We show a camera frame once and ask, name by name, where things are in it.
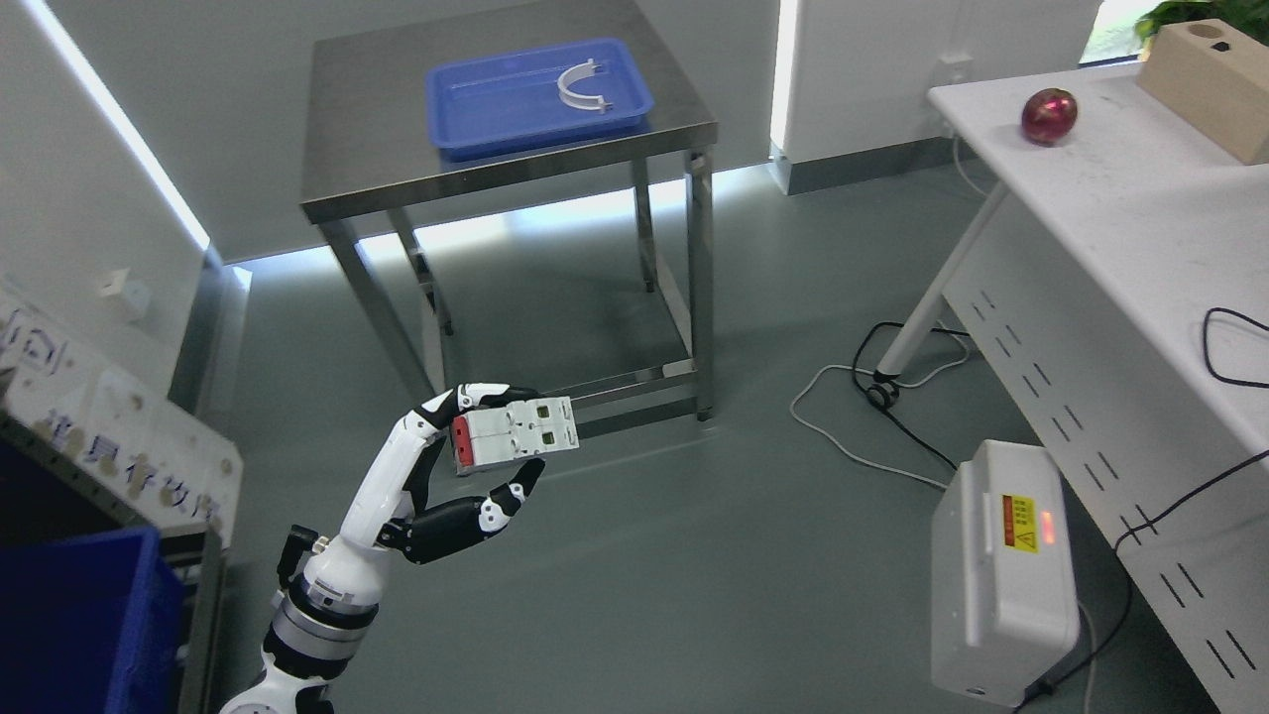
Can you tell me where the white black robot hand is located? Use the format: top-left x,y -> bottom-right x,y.
299,383 -> 544,613

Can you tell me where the grey red circuit breaker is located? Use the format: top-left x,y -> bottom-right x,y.
450,397 -> 581,476

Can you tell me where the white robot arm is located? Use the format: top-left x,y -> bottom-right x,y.
221,525 -> 390,713

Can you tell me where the white labelled shelf sign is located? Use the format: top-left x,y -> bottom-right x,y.
1,290 -> 242,547

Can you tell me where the blue storage bin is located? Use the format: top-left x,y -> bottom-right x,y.
1,526 -> 184,713

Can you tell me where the stainless steel table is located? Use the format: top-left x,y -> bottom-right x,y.
299,1 -> 718,435

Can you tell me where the blue plastic tray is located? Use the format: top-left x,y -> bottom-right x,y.
424,37 -> 654,160

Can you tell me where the white curved pipe clamp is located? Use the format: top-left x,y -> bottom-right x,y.
555,60 -> 615,115

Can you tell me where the white power supply box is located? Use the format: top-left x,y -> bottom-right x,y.
930,441 -> 1082,708

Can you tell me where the white desk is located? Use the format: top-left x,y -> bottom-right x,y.
879,63 -> 1268,713

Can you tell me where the wooden block box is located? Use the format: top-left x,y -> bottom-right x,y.
1137,19 -> 1268,166

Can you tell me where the green plant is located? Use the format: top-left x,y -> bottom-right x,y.
1133,1 -> 1268,46

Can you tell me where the white wall socket box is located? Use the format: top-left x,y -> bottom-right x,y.
95,268 -> 154,323

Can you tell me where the black cable on desk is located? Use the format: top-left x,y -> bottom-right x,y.
1011,307 -> 1269,714

